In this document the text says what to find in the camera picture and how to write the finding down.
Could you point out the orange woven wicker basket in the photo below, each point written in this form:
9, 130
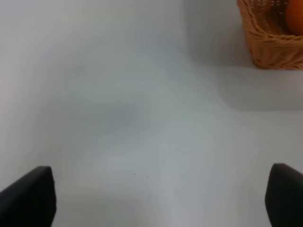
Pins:
270, 43

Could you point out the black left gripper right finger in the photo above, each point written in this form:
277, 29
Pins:
284, 196

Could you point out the orange fruit with stem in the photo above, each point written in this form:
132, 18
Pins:
294, 16

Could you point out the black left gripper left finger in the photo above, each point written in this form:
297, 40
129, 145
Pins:
30, 201

